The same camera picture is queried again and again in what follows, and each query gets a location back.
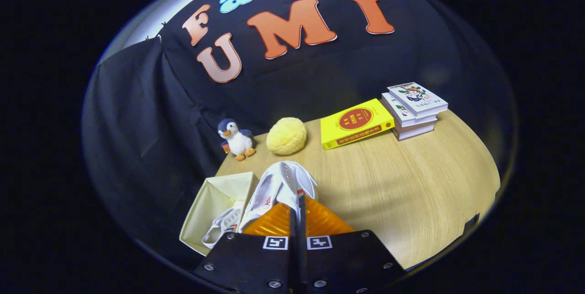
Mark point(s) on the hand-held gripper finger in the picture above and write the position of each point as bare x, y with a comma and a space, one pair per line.
294, 262
302, 257

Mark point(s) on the white canvas shoe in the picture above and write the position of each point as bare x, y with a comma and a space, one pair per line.
274, 189
221, 227

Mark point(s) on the cream fabric storage box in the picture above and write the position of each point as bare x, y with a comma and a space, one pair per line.
205, 207

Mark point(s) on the yellow plush ball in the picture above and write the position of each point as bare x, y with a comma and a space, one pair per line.
286, 136

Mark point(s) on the penguin plush toy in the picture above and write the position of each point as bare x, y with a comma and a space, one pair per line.
237, 141

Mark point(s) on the yellow book red circle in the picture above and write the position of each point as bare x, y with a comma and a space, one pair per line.
356, 122

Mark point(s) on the white illustrated book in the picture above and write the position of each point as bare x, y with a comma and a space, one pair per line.
416, 95
393, 106
411, 131

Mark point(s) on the black backdrop cloth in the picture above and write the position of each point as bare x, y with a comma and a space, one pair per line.
160, 102

